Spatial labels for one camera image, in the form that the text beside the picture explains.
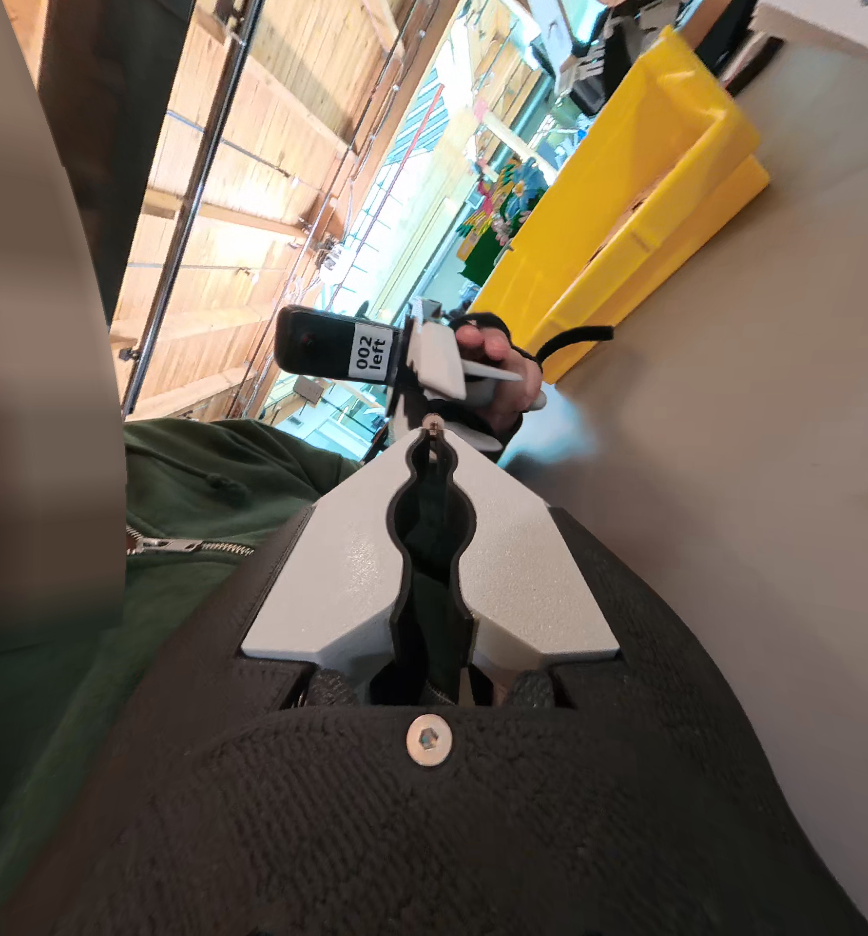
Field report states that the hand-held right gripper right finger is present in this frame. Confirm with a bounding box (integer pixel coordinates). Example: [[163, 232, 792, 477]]
[[434, 430, 622, 707]]

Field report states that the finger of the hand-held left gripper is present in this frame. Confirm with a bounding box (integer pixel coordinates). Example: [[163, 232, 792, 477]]
[[408, 314, 473, 403], [444, 424, 505, 457]]

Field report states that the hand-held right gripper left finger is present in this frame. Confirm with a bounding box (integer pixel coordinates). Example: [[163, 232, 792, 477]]
[[238, 428, 436, 706]]

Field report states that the person's left hand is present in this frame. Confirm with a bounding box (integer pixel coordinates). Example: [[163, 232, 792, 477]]
[[454, 323, 546, 441]]

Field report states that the person's green jacket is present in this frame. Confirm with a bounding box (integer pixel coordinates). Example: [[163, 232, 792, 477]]
[[0, 417, 365, 936]]

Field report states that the colourful printed banner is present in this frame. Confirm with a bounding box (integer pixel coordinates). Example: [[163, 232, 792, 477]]
[[457, 157, 552, 282]]

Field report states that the yellow plastic bin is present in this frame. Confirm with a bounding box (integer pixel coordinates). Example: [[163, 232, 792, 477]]
[[469, 25, 764, 324], [542, 154, 772, 386]]

